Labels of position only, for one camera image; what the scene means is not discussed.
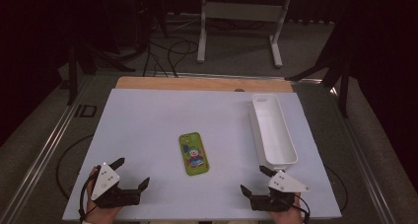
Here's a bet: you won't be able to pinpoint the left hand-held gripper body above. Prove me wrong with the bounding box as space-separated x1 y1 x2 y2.
91 162 142 209

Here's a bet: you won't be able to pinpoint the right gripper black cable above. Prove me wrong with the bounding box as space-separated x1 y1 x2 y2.
272 193 312 224

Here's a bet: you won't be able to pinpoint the person's right hand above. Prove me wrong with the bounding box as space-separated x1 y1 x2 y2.
277 193 304 224

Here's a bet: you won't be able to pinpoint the black stand legs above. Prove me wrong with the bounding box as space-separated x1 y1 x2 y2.
285 20 353 118
67 36 136 107

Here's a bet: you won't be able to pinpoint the metal floor rail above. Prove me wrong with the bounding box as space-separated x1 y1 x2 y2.
0 75 94 224
329 85 397 224

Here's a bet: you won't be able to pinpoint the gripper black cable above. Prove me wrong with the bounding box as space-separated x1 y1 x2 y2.
78 171 100 223
272 193 312 224

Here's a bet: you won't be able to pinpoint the black floor cable loop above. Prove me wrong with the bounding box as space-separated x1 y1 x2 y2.
323 164 349 213
55 133 95 201

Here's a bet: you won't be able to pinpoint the white metal stand frame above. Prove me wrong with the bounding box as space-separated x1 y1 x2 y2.
196 0 294 69

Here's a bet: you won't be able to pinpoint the white plastic bin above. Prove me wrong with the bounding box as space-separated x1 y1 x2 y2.
248 93 299 172

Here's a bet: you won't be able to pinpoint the black floor cables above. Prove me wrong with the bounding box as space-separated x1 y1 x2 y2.
142 36 200 79

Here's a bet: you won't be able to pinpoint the phone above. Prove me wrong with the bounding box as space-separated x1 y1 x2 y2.
178 131 210 177

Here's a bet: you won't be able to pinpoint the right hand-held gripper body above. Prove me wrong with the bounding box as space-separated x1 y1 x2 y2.
249 170 310 212

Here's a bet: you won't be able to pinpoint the person's left hand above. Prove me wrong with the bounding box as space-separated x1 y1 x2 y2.
86 166 122 224

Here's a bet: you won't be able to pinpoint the white table mat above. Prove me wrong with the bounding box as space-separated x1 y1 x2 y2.
62 88 343 222

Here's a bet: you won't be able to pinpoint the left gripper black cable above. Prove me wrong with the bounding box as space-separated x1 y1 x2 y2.
78 171 100 223

